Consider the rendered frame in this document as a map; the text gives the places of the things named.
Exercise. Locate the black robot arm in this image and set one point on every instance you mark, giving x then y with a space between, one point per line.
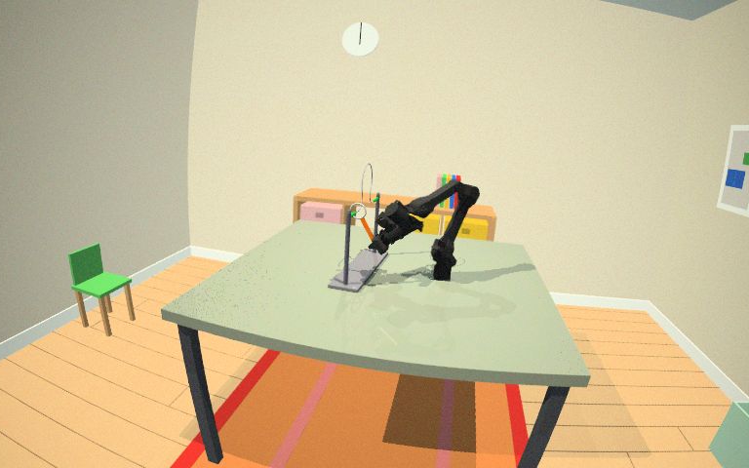
443 248

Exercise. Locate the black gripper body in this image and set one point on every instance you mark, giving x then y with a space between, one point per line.
381 242

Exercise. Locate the orange handle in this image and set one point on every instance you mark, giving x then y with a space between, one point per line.
363 221

